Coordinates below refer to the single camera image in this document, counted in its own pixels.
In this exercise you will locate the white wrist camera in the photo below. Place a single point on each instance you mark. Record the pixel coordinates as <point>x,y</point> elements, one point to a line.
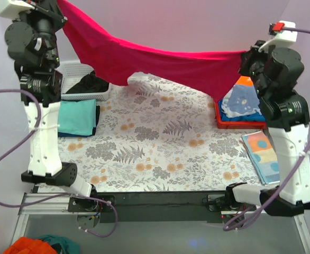
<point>11,9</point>
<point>280,36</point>

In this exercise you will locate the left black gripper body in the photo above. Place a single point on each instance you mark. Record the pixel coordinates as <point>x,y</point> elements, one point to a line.
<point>56,17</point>

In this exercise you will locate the folded dark blue shirt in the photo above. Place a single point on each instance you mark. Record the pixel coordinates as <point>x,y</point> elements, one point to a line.
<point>68,135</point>

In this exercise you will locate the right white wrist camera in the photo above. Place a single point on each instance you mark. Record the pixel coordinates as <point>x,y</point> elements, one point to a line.
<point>280,36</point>

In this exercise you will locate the orange patterned shirt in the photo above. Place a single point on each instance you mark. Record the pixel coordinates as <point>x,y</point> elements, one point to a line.
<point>244,81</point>

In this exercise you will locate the aluminium frame rail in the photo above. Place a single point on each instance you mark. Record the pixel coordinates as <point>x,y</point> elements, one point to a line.
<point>56,205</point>

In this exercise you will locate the teal cloth bottom corner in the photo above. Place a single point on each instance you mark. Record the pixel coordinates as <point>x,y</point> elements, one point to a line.
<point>61,244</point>

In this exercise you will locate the floral table mat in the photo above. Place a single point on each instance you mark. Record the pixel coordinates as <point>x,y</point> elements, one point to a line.
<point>157,135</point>

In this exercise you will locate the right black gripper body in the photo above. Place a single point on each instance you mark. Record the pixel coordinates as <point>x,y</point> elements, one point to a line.
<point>247,63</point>

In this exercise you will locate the orange cloth bottom corner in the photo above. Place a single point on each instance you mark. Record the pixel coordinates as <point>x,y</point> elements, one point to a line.
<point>29,246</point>

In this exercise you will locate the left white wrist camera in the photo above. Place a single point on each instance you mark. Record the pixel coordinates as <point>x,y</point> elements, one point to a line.
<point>11,9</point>

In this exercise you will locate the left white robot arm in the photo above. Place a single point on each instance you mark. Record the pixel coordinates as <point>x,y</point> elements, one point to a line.
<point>32,44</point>

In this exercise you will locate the magenta t shirt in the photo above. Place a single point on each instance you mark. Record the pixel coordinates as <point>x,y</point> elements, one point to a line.
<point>115,60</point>

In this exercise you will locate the folded colourful patterned shirt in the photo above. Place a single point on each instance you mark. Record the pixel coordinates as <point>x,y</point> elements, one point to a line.
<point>262,156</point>

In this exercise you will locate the white plastic basket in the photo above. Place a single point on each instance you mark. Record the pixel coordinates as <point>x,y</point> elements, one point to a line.
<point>73,72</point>

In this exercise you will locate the black garment in basket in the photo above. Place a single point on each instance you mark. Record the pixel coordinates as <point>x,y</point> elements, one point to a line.
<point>90,83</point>

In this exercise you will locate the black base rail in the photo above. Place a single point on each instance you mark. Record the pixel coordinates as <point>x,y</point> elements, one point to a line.
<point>169,206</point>

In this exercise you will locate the folded teal shirt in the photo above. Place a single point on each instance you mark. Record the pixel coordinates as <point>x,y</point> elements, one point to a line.
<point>77,119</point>

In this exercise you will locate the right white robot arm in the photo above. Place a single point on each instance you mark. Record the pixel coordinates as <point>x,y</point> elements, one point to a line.
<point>274,73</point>

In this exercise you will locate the red plastic bin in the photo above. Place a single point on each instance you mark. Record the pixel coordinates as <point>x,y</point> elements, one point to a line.
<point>234,125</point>

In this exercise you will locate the light blue patterned shirt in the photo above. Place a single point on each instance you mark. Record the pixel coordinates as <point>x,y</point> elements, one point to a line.
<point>241,100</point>

